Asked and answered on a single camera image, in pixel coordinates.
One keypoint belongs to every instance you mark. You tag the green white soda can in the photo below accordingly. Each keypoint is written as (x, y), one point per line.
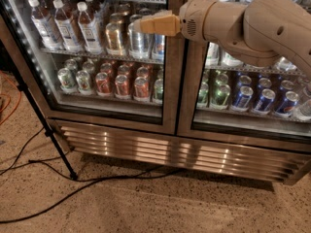
(66, 79)

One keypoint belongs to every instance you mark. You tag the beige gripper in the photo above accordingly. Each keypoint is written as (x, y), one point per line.
(190, 19)

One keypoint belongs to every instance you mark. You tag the black tripod leg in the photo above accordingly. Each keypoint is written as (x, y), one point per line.
(22, 86)

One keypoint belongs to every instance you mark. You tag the blue silver tall can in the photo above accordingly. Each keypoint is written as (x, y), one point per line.
(159, 47)

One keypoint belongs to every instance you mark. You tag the stainless steel fridge base grille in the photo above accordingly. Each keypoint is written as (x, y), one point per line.
(218, 158)

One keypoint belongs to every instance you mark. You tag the tea bottle white cap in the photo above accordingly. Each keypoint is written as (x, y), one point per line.
(90, 28)
(45, 25)
(68, 27)

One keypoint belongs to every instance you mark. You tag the tea bottle white cap right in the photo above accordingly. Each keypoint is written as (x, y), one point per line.
(90, 28)

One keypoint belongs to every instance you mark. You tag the glass fridge door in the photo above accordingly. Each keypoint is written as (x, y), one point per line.
(291, 133)
(41, 67)

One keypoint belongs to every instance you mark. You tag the blue soda can middle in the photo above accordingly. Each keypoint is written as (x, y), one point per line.
(264, 102)

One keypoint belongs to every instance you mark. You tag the gold tall can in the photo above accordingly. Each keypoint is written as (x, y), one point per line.
(115, 39)

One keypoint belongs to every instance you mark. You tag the tea bottle white cap middle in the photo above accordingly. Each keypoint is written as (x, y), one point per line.
(68, 27)

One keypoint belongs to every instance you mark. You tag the green can right door left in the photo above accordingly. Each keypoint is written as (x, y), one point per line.
(203, 95)

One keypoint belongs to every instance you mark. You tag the white tall can left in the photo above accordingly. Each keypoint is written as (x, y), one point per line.
(212, 56)

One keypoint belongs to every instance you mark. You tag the red soda can right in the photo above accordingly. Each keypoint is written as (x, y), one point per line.
(141, 87)

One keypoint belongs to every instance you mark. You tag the tea bottle white cap left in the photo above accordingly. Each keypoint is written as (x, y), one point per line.
(45, 25)

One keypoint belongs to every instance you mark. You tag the pale green soda can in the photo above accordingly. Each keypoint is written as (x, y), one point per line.
(84, 82)

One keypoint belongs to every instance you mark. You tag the blue soda can left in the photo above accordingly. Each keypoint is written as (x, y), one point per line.
(242, 99)

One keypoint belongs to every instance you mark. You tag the green soda can left door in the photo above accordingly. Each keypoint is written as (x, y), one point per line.
(158, 91)

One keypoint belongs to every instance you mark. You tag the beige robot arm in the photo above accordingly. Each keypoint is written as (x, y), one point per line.
(258, 33)

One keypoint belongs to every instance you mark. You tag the white tall can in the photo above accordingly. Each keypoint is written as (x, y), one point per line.
(212, 56)
(229, 60)

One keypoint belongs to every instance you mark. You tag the blue soda can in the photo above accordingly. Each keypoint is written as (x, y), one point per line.
(242, 99)
(264, 102)
(285, 106)

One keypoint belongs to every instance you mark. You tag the blue soda can right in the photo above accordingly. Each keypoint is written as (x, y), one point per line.
(285, 106)

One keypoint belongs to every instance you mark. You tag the white tall can middle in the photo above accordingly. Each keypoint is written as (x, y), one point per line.
(229, 60)

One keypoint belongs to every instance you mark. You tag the red soda can middle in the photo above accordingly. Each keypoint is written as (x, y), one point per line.
(122, 86)

